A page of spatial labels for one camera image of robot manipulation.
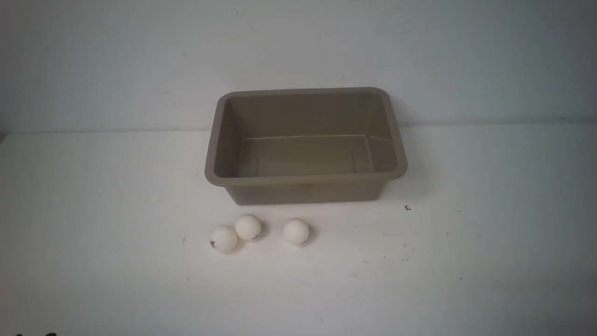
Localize white ping-pong ball with mark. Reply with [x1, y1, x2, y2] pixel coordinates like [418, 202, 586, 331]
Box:
[210, 225, 238, 254]

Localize taupe plastic bin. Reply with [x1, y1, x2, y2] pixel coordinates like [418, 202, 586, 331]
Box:
[204, 87, 409, 206]

